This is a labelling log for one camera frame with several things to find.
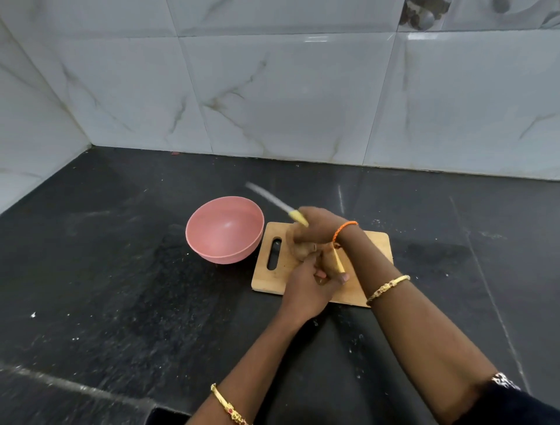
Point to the person's left hand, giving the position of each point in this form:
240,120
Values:
306,293

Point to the person's right forearm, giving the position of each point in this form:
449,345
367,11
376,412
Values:
420,332

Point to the wooden cutting board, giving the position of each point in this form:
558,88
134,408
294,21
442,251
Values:
280,276

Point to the dark patterned sleeve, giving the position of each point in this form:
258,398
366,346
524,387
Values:
516,407

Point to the person's right hand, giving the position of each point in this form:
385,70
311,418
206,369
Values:
321,225

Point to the gold bangle with red stones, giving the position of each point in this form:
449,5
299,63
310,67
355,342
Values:
227,407

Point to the person's right fingers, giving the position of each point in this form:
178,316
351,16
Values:
306,243

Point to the person's left thumb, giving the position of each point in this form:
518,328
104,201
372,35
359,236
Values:
336,279

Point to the person's left forearm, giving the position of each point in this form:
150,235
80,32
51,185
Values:
249,372

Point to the pink plastic bowl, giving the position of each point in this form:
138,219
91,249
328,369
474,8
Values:
223,227

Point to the brown root vegetable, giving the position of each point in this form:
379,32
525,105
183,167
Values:
306,253

